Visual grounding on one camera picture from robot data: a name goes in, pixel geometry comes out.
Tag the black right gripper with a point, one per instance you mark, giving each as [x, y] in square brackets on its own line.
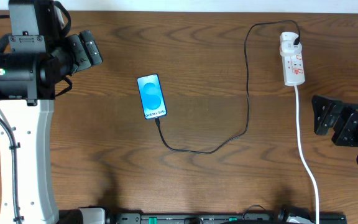
[355, 115]

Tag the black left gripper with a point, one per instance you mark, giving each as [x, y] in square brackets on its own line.
[81, 60]

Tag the blue Samsung smartphone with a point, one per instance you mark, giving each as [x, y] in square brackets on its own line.
[151, 95]

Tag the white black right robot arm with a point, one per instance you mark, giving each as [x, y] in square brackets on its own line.
[337, 115]

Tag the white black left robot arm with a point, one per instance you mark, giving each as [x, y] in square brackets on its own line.
[38, 53]

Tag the white USB charger adapter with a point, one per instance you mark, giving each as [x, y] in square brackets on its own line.
[290, 44]

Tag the white power strip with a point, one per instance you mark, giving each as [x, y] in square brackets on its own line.
[293, 70]

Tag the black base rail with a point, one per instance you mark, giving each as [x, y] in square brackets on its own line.
[254, 214]

